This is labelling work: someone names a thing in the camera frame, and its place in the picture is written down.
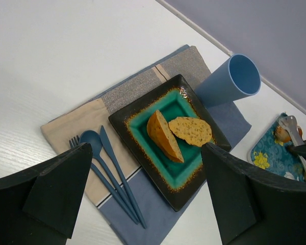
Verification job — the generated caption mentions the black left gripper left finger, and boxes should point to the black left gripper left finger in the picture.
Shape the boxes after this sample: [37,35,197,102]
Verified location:
[0,143,92,244]

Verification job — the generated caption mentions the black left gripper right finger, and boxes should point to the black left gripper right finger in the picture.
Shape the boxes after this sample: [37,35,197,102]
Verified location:
[201,143,306,244]

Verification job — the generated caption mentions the round orange bun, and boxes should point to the round orange bun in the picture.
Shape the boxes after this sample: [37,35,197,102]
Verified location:
[274,126,291,143]

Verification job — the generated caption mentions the metal tongs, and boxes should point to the metal tongs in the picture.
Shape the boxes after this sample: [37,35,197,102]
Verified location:
[278,116,306,180]

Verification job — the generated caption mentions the seeded bread slice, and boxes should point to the seeded bread slice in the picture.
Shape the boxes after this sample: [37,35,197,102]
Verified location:
[168,117,212,147]

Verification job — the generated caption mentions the half bread loaf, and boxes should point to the half bread loaf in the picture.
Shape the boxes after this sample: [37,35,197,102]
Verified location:
[146,110,184,163]

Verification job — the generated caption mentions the blue floral tray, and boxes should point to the blue floral tray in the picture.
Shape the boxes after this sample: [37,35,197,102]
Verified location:
[247,113,306,182]

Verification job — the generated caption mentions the blue plastic fork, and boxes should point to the blue plastic fork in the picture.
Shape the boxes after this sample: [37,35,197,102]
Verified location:
[69,135,120,197]

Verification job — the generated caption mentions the blue plastic spoon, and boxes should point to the blue plastic spoon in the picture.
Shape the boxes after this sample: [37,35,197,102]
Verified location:
[79,130,139,224]

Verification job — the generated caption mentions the blue plastic knife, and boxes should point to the blue plastic knife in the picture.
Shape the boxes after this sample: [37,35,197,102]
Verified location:
[99,126,147,229]

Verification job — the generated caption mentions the blue patchwork placemat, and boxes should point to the blue patchwork placemat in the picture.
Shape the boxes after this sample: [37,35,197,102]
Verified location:
[40,44,253,245]

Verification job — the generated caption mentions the blue plastic cup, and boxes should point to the blue plastic cup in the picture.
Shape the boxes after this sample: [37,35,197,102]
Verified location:
[195,54,261,107]

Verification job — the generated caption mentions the teal square ceramic plate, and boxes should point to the teal square ceramic plate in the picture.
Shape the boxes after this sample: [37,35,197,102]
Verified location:
[109,74,232,211]

